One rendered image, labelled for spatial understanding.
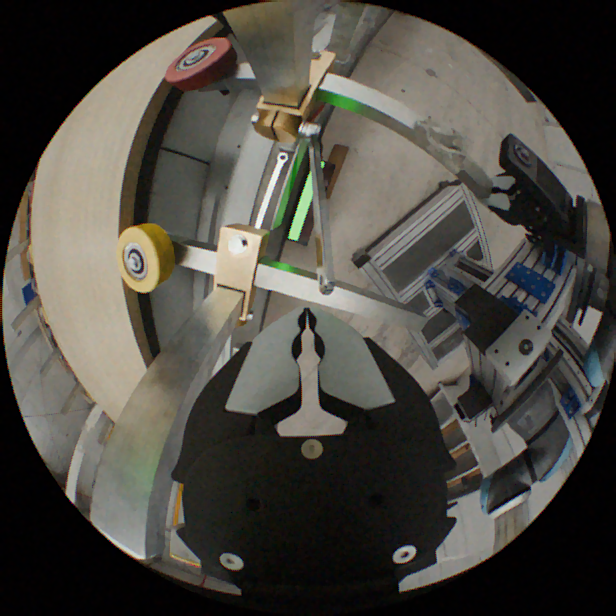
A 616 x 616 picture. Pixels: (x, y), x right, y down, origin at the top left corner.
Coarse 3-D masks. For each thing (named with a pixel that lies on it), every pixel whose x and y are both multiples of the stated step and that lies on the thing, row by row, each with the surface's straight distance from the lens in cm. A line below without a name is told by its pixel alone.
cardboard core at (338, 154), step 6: (336, 144) 107; (336, 150) 105; (342, 150) 106; (330, 156) 106; (336, 156) 104; (342, 156) 105; (330, 162) 103; (336, 162) 103; (342, 162) 105; (336, 168) 102; (336, 174) 102; (336, 180) 104; (330, 186) 100; (330, 192) 101
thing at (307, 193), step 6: (306, 186) 36; (306, 192) 36; (306, 198) 36; (300, 204) 36; (306, 204) 36; (300, 210) 36; (306, 210) 36; (300, 216) 36; (294, 222) 36; (300, 222) 36; (294, 228) 36; (300, 228) 36; (294, 234) 36
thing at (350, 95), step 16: (240, 64) 30; (224, 80) 29; (240, 80) 28; (336, 80) 26; (320, 96) 26; (336, 96) 25; (352, 96) 25; (368, 96) 26; (384, 96) 27; (368, 112) 26; (384, 112) 25; (400, 112) 26; (416, 112) 28; (400, 128) 27; (416, 144) 29; (464, 160) 30; (464, 176) 32; (480, 176) 33; (480, 192) 34
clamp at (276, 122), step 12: (312, 60) 27; (324, 60) 27; (312, 72) 25; (324, 72) 26; (312, 84) 24; (312, 96) 23; (264, 108) 23; (276, 108) 22; (288, 108) 22; (300, 108) 22; (312, 108) 27; (252, 120) 24; (264, 120) 22; (276, 120) 22; (288, 120) 22; (300, 120) 23; (264, 132) 24; (276, 132) 23; (288, 132) 22
